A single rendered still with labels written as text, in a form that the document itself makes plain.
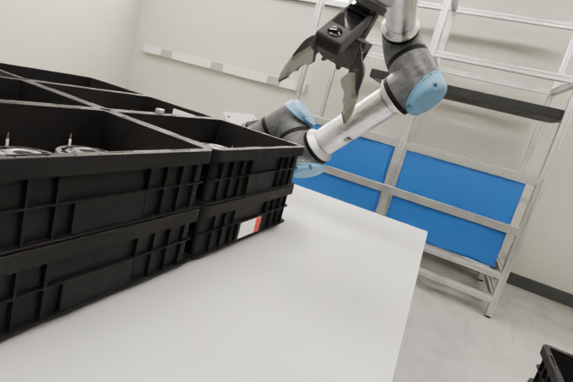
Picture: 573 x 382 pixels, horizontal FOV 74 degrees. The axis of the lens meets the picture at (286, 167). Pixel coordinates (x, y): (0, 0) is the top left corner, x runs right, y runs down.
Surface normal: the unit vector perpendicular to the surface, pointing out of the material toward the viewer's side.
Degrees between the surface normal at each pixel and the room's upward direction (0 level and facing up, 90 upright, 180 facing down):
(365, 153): 90
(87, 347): 0
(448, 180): 90
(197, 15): 90
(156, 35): 90
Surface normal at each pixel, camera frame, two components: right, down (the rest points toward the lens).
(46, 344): 0.25, -0.95
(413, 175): -0.40, 0.08
